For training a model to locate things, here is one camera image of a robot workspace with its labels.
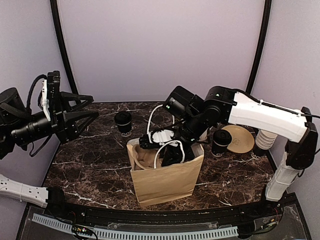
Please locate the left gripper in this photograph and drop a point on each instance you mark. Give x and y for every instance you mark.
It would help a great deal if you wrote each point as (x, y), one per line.
(63, 123)

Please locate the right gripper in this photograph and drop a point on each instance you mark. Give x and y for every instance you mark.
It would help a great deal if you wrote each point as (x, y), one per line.
(171, 152)

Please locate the brown pulp cup carrier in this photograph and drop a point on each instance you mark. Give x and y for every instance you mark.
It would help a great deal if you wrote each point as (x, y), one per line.
(143, 158)

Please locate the brown paper bag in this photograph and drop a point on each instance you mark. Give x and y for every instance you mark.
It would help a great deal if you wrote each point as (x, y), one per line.
(163, 184)

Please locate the single black lid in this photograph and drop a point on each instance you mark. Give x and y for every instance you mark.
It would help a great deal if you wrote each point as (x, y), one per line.
(221, 138)
(123, 118)

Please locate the stack of paper cups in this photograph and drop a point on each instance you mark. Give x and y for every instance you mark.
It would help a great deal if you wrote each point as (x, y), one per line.
(263, 142)

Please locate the black paper coffee cup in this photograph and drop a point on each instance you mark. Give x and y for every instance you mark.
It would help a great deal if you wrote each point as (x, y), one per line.
(125, 129)

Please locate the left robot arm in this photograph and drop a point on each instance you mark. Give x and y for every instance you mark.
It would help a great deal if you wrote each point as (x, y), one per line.
(18, 127)

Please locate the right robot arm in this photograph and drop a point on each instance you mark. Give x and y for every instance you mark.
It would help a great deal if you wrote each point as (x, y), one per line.
(231, 106)

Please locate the beige plate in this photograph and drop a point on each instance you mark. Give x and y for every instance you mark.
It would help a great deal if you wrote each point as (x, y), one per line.
(242, 140)

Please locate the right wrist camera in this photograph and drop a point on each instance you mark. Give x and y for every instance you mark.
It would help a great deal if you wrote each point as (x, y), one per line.
(156, 139)

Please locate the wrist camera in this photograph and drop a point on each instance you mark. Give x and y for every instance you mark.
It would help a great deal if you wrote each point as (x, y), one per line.
(156, 139)
(44, 101)

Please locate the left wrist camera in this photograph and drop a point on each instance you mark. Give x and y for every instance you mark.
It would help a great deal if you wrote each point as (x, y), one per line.
(44, 101)

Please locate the left black frame post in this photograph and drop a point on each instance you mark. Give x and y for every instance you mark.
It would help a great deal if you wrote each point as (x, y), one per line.
(62, 46)

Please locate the black frame post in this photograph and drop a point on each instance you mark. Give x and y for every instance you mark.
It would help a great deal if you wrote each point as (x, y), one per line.
(62, 46)
(260, 46)

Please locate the right black frame post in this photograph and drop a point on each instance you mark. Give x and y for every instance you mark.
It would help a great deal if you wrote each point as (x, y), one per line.
(260, 46)

